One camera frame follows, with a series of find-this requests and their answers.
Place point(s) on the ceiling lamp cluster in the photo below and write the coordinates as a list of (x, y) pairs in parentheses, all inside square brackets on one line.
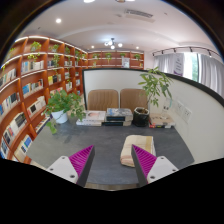
[(112, 43)]

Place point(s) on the small tree in black pot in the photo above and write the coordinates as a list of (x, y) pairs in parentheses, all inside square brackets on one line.
[(140, 118)]

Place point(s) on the white wall socket panel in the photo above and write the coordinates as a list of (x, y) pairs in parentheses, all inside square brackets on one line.
[(187, 114), (179, 107)]

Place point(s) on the orange wooden bookshelf unit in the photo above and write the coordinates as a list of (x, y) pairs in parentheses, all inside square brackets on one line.
[(30, 96)]

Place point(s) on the ceiling air vent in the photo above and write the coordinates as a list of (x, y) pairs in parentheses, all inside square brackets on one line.
[(138, 14)]

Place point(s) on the white picture-cover book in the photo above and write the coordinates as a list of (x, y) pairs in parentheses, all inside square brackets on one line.
[(95, 116)]

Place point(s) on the red and black book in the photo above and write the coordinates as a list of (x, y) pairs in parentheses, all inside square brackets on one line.
[(158, 126)]

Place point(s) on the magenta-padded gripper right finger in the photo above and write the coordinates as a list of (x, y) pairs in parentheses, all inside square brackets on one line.
[(162, 167)]

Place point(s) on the leafy plant in white pot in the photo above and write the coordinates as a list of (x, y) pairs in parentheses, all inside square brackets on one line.
[(60, 116)]

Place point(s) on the beige striped towel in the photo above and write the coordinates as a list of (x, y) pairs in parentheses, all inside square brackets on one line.
[(127, 151)]

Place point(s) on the white flat book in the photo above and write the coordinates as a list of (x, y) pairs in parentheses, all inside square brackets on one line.
[(88, 123)]

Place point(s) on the white window curtain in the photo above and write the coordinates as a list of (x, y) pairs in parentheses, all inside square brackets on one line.
[(210, 71)]

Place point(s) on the tan upholstered chair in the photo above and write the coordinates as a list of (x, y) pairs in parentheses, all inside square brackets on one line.
[(102, 100), (131, 98)]

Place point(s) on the orange wall shelf with plants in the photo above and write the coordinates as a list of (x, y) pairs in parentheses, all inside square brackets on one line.
[(115, 61)]

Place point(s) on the dark thick book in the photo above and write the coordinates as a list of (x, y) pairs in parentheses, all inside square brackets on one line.
[(116, 123)]

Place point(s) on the white leaning card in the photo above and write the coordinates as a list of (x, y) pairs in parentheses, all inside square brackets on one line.
[(166, 106)]

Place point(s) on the tan cover book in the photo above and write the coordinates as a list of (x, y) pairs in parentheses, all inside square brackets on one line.
[(161, 119)]

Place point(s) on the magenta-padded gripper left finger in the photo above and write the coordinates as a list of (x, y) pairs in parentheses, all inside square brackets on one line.
[(62, 168)]

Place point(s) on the white standing sign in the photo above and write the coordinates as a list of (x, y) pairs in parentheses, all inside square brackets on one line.
[(178, 64)]

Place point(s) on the dark book with picture cover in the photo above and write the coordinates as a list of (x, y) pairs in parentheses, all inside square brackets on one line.
[(119, 114)]

